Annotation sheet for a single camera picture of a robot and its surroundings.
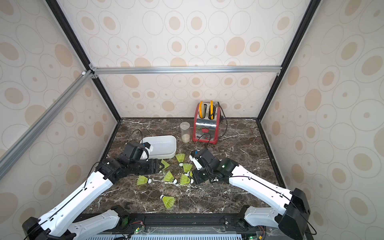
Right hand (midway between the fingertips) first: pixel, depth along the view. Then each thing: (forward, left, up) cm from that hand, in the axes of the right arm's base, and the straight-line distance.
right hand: (192, 179), depth 73 cm
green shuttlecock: (+11, +4, -11) cm, 16 cm away
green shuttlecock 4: (+3, +29, -10) cm, 30 cm away
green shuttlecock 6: (+19, +9, -12) cm, 24 cm away
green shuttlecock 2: (-8, +12, -11) cm, 18 cm away
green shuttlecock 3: (+4, +4, -11) cm, 13 cm away
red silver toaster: (+37, -6, +3) cm, 37 cm away
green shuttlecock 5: (+5, +14, -11) cm, 18 cm away
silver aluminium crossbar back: (+82, +10, +15) cm, 84 cm away
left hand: (+3, +14, +6) cm, 16 cm away
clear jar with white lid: (+34, +7, +1) cm, 35 cm away
